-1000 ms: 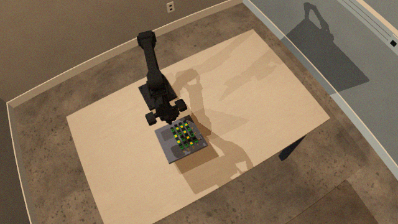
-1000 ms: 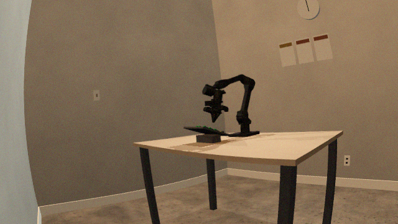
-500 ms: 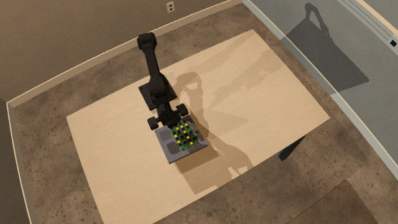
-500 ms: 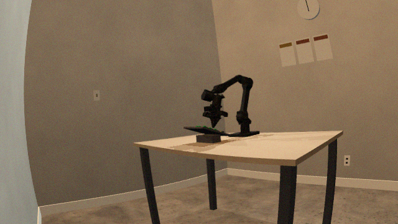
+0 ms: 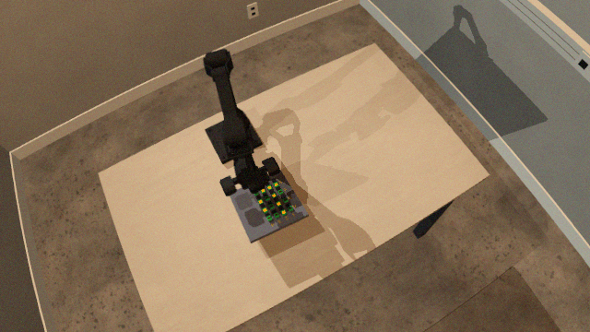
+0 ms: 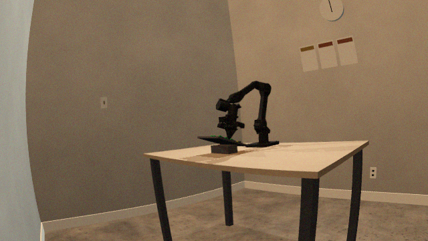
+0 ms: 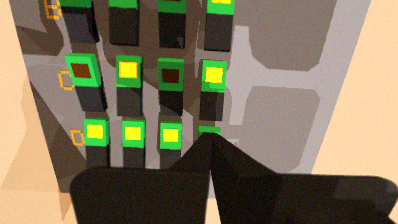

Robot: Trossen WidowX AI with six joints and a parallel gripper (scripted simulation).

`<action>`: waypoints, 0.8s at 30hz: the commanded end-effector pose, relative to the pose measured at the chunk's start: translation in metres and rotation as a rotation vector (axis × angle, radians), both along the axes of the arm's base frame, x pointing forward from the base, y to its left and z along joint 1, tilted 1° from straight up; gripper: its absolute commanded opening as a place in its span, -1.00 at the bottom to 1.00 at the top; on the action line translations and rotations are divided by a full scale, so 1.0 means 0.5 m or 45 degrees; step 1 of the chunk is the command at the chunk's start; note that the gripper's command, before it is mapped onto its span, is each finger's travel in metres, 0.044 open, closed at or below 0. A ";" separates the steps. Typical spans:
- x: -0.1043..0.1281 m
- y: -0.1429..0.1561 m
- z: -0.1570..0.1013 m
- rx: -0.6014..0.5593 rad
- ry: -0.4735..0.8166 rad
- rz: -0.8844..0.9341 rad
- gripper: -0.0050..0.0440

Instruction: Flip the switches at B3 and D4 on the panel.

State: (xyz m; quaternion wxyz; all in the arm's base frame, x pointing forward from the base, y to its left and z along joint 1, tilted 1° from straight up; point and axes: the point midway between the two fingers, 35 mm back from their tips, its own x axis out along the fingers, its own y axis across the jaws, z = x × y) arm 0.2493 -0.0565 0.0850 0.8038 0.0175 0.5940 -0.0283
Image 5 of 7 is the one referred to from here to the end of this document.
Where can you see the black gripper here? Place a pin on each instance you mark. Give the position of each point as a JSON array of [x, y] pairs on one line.
[[228, 184]]

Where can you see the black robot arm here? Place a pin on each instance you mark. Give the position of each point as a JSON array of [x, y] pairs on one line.
[[234, 132]]

